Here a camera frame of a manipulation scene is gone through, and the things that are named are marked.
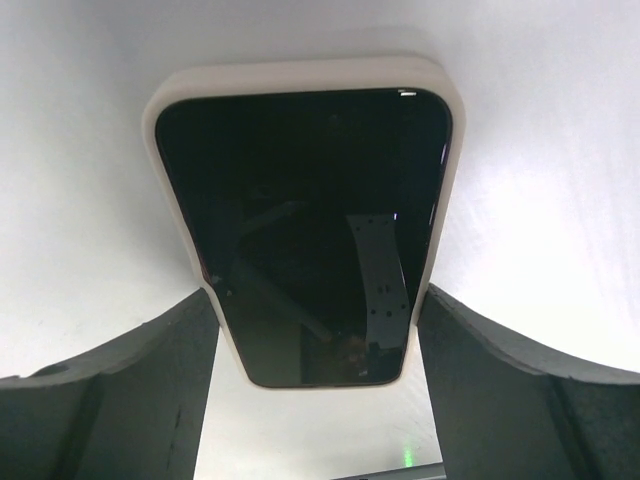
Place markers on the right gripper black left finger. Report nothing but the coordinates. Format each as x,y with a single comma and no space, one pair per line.
132,408

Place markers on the white case smartphone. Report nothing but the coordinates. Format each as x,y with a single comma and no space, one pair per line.
311,197

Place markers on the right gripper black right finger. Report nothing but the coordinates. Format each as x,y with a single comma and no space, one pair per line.
508,407

